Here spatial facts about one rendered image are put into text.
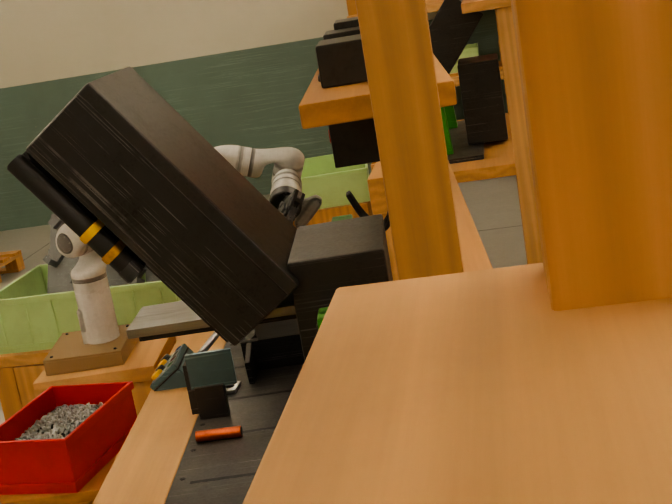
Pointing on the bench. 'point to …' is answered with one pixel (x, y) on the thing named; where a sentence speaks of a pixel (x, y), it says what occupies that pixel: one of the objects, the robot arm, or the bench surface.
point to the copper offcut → (219, 433)
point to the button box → (173, 375)
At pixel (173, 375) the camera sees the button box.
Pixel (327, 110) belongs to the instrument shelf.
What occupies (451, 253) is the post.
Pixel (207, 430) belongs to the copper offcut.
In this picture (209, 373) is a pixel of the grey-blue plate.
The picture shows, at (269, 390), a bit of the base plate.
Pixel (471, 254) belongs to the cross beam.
